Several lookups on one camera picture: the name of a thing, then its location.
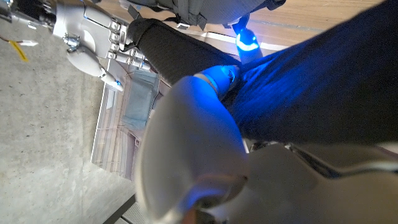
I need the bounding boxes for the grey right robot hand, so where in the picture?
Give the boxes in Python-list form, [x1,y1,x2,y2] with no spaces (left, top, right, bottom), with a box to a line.
[0,0,153,93]

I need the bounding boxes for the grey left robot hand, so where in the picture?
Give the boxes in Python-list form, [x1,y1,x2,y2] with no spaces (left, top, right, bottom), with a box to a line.
[135,26,398,224]

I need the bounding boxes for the black backpack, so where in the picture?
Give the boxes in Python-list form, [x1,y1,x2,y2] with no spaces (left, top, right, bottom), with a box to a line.
[126,0,398,147]

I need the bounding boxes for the yellow tape strip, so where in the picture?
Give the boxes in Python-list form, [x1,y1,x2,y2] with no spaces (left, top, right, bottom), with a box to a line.
[0,35,40,63]

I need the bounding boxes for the printed room backdrop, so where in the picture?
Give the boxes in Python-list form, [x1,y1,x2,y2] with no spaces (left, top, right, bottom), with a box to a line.
[90,27,290,181]

